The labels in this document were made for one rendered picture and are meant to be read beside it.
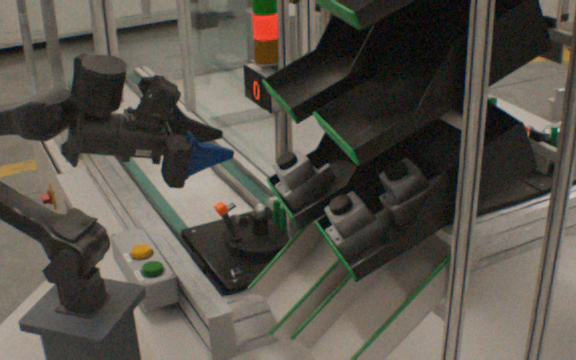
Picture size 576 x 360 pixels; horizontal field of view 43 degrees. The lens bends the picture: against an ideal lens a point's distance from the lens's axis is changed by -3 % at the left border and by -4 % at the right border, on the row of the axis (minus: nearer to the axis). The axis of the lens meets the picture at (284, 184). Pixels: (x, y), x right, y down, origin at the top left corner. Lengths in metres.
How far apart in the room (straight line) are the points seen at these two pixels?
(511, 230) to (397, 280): 0.56
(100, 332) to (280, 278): 0.32
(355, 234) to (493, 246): 0.67
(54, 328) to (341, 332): 0.42
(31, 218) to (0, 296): 2.12
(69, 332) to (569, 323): 0.90
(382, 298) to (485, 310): 0.42
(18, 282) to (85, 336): 2.19
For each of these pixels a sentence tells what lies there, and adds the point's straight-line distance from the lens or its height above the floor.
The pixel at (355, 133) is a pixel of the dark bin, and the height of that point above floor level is 1.36.
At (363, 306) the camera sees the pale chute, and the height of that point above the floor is 1.07.
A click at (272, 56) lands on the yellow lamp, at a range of 1.52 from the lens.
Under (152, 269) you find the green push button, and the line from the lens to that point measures 1.40.
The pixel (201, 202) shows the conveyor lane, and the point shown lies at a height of 0.92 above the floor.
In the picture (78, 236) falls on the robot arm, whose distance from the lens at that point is 1.08.
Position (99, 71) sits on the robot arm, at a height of 1.44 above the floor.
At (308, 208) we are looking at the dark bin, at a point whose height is 1.22.
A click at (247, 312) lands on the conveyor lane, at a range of 1.31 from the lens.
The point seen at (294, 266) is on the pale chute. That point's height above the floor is 1.04.
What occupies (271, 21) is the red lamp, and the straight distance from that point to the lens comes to 1.50.
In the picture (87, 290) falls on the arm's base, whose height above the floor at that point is 1.10.
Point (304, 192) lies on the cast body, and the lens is 1.09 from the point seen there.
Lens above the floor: 1.72
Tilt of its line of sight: 27 degrees down
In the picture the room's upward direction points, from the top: 2 degrees counter-clockwise
